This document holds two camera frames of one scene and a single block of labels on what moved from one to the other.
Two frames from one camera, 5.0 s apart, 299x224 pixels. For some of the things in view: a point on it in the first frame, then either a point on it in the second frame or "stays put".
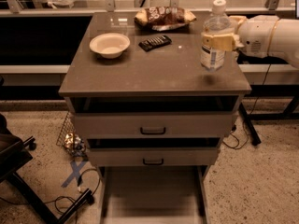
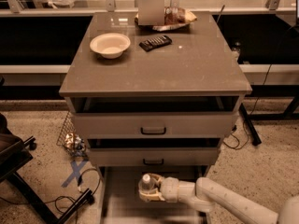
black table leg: [254, 136] stays put
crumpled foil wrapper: [75, 145] stays put
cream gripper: [254, 36] → [170, 189]
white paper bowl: [110, 45] stays put
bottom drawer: [162, 194] stays put
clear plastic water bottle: [218, 22] → [146, 186]
